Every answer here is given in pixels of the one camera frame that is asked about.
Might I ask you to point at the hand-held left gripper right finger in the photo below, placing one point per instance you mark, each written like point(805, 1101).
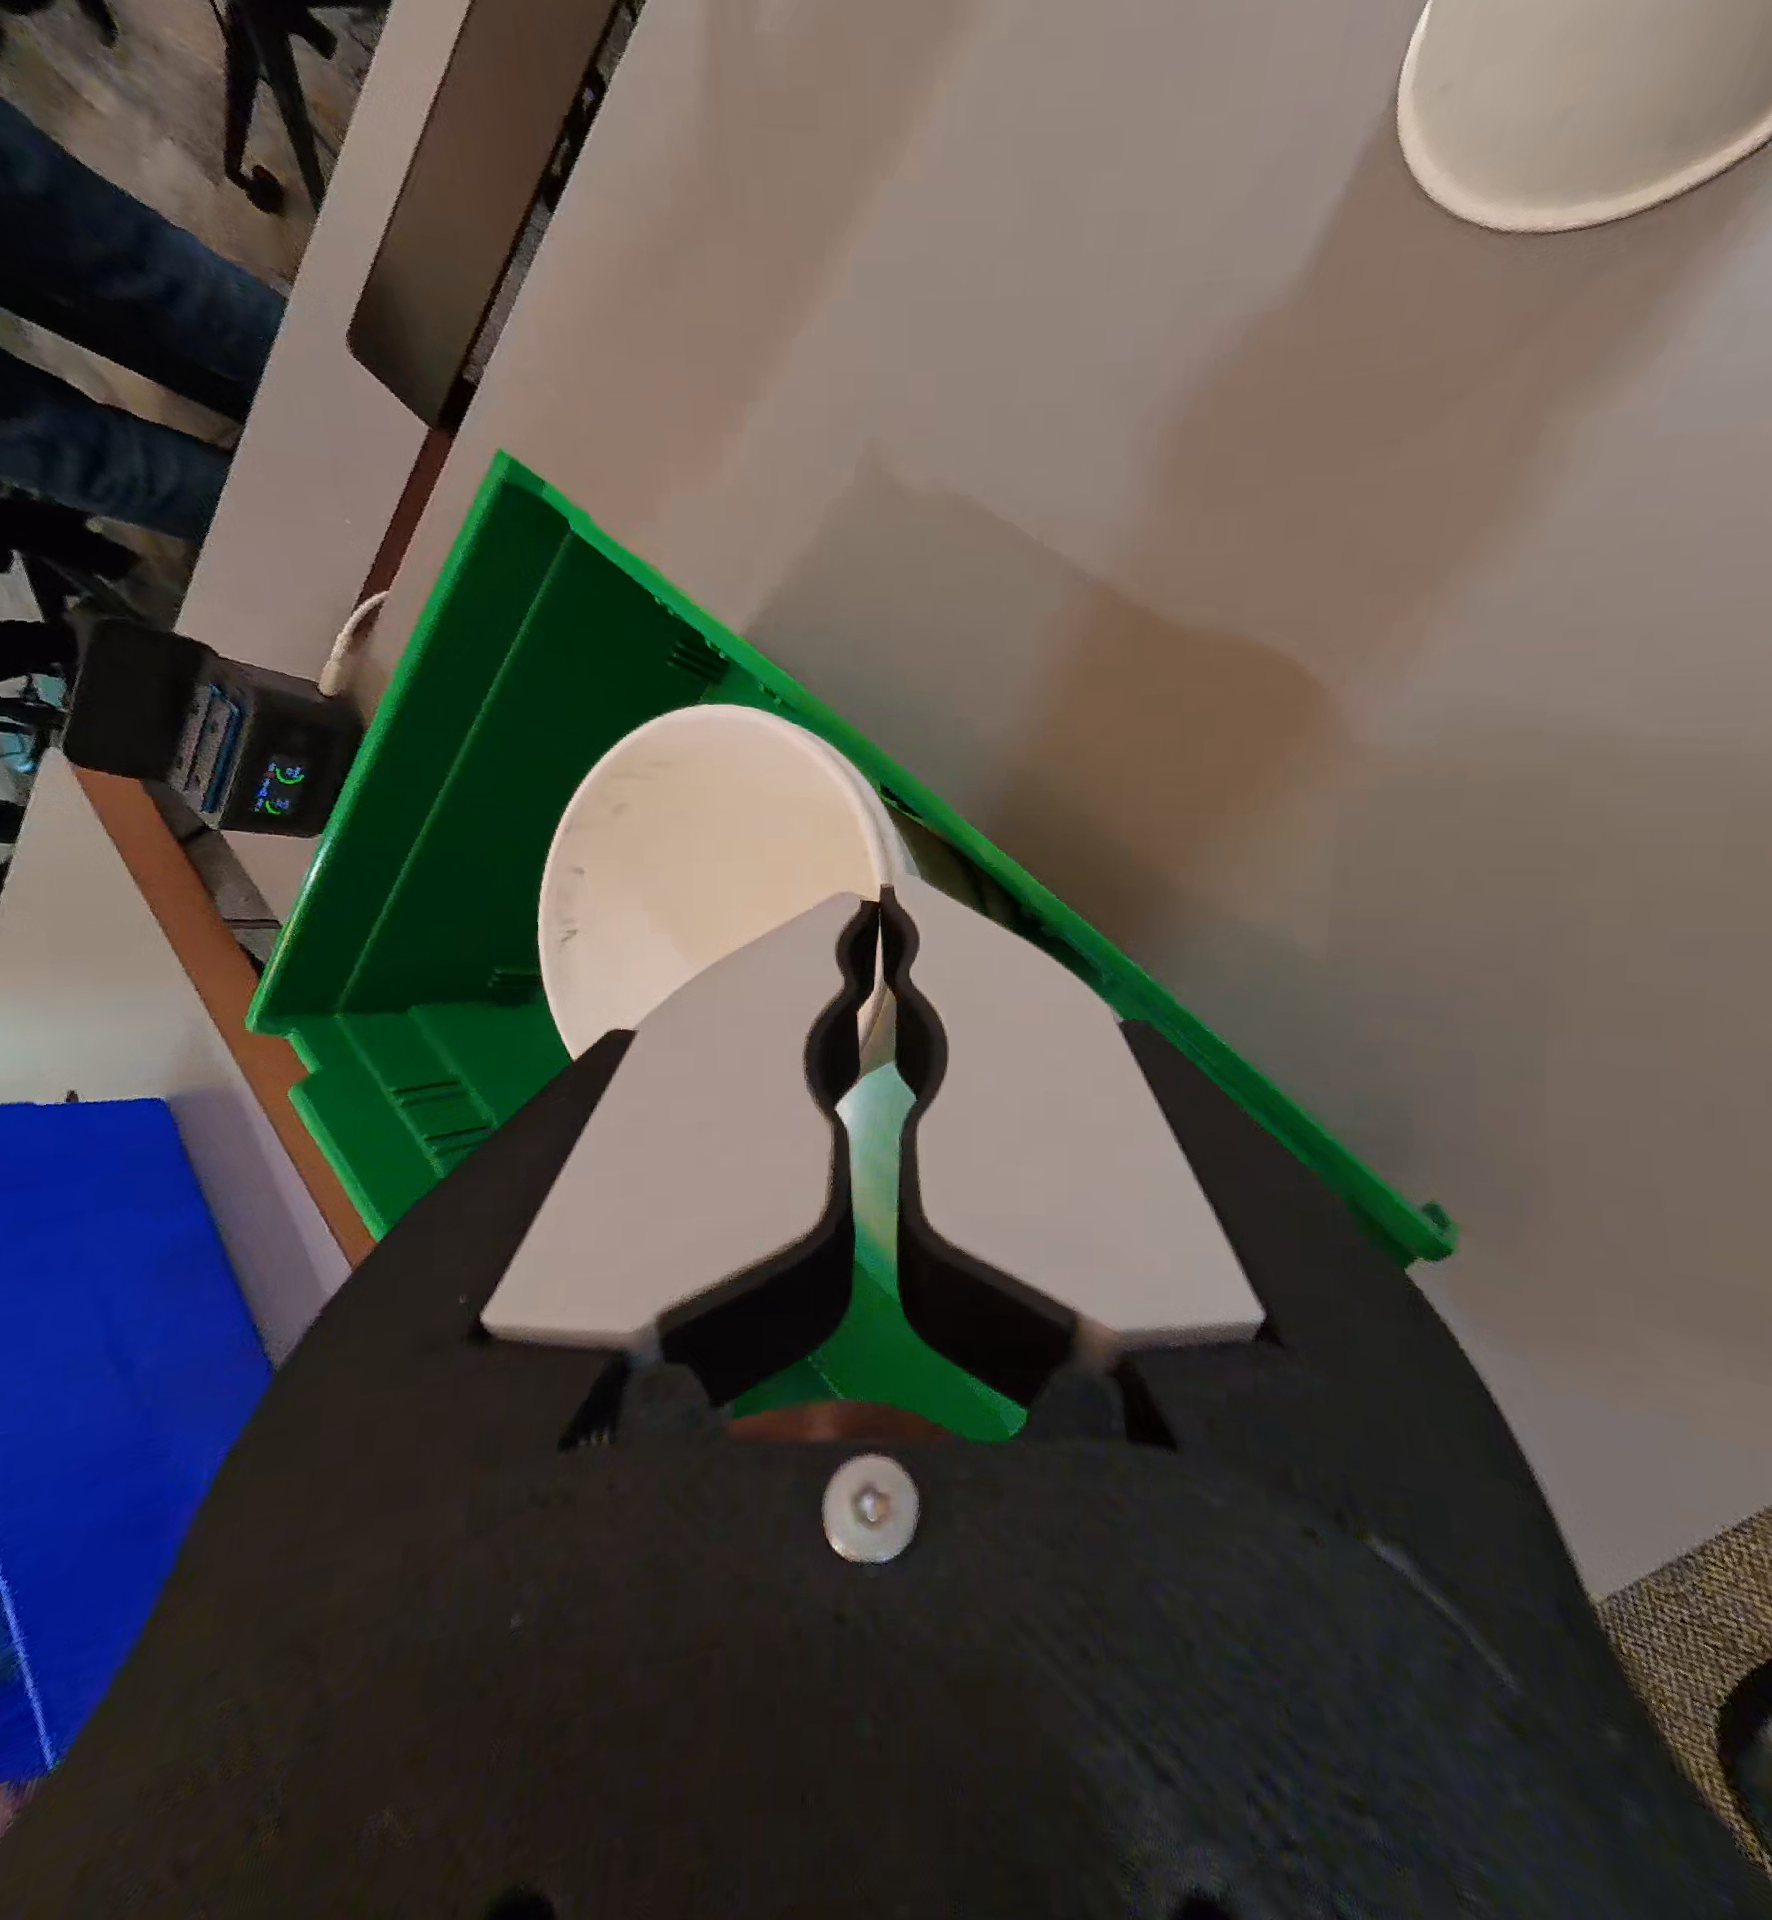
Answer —
point(1081, 1186)

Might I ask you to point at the black charging hub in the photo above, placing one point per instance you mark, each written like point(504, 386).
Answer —
point(138, 699)

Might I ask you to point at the large blue plastic bin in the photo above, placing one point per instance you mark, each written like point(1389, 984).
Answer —
point(90, 1354)

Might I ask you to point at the green plastic bin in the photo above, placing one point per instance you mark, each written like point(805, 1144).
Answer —
point(437, 838)

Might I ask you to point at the black office chair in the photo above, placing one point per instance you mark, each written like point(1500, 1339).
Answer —
point(274, 75)

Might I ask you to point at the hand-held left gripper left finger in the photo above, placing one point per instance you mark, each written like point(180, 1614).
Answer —
point(658, 1186)

